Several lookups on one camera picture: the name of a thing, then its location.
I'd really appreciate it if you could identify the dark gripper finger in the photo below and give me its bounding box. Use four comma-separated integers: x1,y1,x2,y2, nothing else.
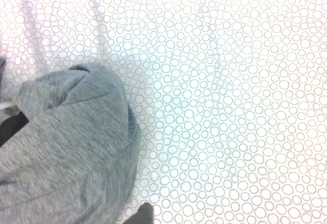
127,202,155,224

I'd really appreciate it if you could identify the grey heathered garment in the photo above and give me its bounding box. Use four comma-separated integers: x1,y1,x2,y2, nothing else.
0,57,142,224

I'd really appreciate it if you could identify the white circle-print bed comforter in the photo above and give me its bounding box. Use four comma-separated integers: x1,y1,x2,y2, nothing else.
0,0,327,224

